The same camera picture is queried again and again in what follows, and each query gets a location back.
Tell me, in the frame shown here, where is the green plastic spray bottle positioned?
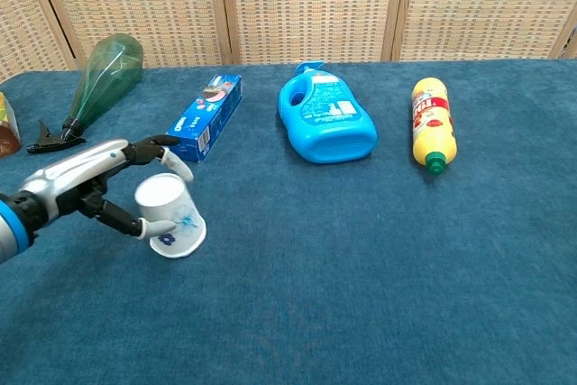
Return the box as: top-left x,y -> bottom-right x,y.
25,32 -> 145,155

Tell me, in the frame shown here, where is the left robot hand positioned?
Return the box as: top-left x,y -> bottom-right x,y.
12,133 -> 195,241

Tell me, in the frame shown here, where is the blue tablecloth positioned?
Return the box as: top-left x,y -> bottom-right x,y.
0,58 -> 577,385

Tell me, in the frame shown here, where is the brown and yellow carton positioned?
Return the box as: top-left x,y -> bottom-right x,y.
0,91 -> 23,159

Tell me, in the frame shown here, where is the white floral paper cup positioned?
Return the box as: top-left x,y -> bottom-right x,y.
133,172 -> 207,260

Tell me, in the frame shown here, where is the blue Oreo cookie box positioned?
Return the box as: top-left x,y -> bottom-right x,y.
165,73 -> 244,164

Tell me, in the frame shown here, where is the blue detergent jug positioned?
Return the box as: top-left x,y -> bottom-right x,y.
278,61 -> 379,165

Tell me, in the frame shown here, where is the woven bamboo folding screen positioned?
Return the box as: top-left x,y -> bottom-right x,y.
0,0 -> 577,84

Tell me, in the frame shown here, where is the yellow bottle with green cap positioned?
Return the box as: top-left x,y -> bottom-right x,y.
410,77 -> 458,176

